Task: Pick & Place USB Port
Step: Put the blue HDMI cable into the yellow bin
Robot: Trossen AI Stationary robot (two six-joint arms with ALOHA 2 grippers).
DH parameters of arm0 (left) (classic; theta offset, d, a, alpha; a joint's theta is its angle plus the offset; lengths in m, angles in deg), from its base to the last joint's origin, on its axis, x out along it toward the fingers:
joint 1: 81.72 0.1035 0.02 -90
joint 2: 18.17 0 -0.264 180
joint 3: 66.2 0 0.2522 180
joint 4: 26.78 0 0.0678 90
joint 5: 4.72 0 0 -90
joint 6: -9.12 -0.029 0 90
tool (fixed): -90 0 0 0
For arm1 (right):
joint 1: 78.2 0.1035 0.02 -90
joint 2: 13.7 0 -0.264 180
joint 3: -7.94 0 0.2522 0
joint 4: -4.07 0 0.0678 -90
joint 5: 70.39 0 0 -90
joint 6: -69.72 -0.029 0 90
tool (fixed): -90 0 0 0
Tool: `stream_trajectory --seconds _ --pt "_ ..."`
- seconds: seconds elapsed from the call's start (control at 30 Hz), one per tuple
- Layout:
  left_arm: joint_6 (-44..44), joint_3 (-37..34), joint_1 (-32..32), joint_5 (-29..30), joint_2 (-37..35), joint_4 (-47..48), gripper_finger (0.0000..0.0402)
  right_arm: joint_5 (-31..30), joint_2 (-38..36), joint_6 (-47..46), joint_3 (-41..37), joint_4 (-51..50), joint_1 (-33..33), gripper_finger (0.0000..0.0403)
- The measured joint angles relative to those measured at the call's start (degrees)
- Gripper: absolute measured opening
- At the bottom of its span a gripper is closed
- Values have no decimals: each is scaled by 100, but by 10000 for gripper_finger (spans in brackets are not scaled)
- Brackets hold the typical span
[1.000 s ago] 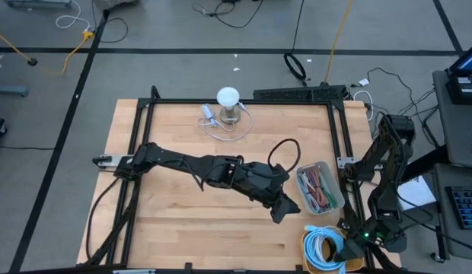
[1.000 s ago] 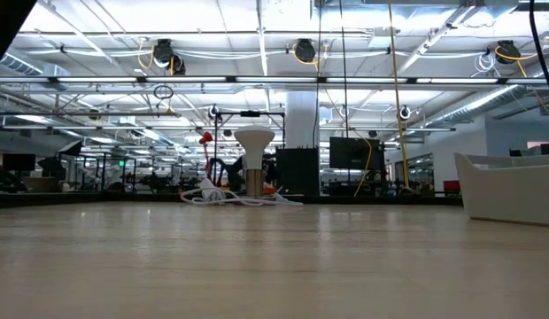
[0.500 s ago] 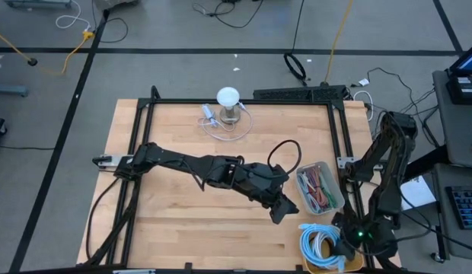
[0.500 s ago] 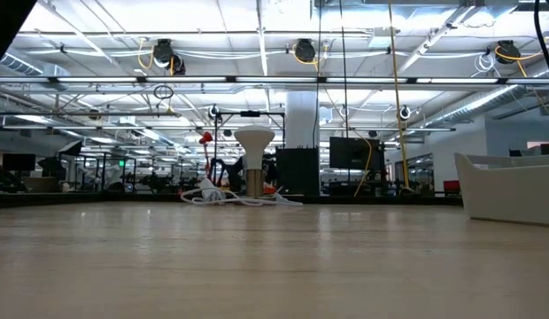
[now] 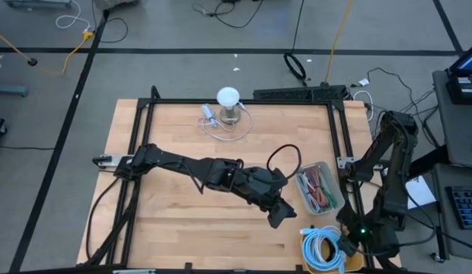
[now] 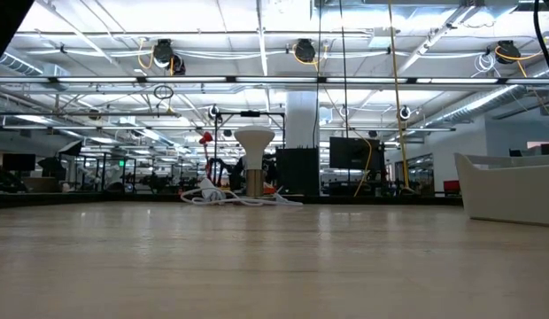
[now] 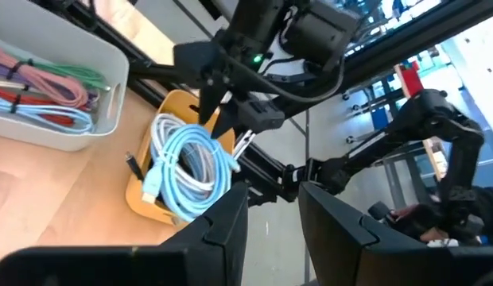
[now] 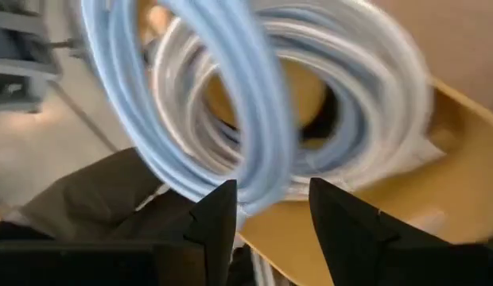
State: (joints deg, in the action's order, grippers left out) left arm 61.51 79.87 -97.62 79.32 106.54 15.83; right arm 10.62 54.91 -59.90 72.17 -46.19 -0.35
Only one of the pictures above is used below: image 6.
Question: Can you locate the long ceiling light bar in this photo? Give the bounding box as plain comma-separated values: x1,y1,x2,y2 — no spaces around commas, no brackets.
0,74,549,86

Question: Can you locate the black ceiling cable reel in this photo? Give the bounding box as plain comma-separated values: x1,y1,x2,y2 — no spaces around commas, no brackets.
294,38,318,63
495,40,522,66
152,38,187,76

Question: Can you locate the large black background box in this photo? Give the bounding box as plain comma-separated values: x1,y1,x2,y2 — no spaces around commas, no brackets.
275,147,321,197

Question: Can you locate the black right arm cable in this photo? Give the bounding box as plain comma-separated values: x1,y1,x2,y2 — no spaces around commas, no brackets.
533,0,549,89

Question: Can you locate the white building column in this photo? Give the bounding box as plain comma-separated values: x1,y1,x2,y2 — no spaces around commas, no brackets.
285,90,321,150

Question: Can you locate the black background monitor screen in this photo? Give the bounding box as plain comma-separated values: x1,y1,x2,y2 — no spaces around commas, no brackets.
329,136,385,172

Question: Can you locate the translucent white plastic container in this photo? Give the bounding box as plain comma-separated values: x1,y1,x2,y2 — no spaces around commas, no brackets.
453,152,549,228

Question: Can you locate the yellow hanging power cable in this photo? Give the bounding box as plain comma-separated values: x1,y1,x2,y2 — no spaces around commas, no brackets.
387,0,412,194

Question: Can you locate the black background rig frame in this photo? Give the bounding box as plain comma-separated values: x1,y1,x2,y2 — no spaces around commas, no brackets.
213,109,287,196

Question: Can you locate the silver ceiling air duct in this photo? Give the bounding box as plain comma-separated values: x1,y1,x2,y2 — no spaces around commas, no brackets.
422,83,523,129
0,43,44,76

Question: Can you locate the white lamp cord with adapter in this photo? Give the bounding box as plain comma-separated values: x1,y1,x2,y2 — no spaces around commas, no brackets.
180,177,305,207

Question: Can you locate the white mushroom table lamp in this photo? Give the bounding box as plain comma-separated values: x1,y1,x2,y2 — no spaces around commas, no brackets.
233,125,276,198

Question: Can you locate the dark background monitor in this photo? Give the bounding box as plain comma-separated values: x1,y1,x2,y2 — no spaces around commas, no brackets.
2,153,36,173

